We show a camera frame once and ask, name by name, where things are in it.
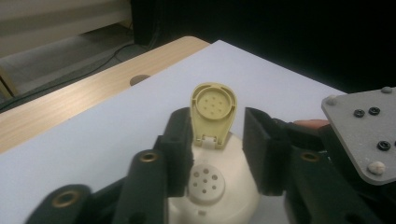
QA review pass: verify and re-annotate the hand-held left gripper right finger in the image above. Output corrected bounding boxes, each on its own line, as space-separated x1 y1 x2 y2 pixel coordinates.
242 106 293 197

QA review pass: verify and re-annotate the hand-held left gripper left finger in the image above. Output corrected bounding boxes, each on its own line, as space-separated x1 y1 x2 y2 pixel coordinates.
153 106 194 198

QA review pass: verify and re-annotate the dark table grommet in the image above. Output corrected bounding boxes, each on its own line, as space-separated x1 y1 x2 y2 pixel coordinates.
129 74 151 87

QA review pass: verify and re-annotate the white board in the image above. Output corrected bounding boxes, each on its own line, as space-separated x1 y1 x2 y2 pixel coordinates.
0 39 347 224

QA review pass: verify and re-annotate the wooden table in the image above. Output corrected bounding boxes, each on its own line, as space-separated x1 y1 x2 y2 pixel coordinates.
0 35 210 155

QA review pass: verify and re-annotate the black curtain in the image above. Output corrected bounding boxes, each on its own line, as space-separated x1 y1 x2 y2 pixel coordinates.
130 0 396 94

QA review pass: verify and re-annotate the black floor cable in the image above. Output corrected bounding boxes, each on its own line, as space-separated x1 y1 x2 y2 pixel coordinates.
0 41 136 113

